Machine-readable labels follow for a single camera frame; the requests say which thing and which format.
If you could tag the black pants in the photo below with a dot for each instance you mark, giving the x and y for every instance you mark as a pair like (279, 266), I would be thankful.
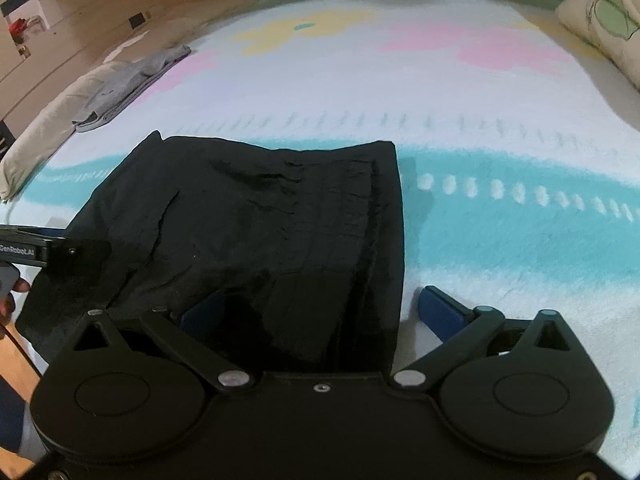
(260, 240)

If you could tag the red object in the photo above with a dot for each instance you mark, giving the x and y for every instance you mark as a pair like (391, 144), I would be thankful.
(19, 26)

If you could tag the pastel printed blanket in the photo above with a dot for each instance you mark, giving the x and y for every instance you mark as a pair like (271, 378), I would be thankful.
(450, 160)

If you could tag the grey folded garment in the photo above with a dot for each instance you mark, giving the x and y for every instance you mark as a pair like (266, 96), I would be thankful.
(125, 87)

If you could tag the beige pillow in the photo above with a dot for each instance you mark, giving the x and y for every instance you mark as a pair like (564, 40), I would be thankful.
(45, 120)

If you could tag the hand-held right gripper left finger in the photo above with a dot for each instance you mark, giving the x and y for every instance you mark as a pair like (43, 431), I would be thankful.
(206, 318)

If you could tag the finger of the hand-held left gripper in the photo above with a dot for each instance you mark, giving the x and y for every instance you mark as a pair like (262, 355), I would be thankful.
(80, 255)

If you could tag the cream pillow with green print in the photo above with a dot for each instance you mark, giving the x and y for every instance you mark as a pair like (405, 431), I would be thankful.
(600, 15)

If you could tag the person's left hand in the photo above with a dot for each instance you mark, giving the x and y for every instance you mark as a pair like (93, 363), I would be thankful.
(14, 296)

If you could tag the black wall socket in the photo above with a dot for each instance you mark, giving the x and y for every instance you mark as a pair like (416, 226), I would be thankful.
(136, 20)

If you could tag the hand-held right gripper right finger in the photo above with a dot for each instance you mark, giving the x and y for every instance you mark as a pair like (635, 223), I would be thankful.
(441, 311)

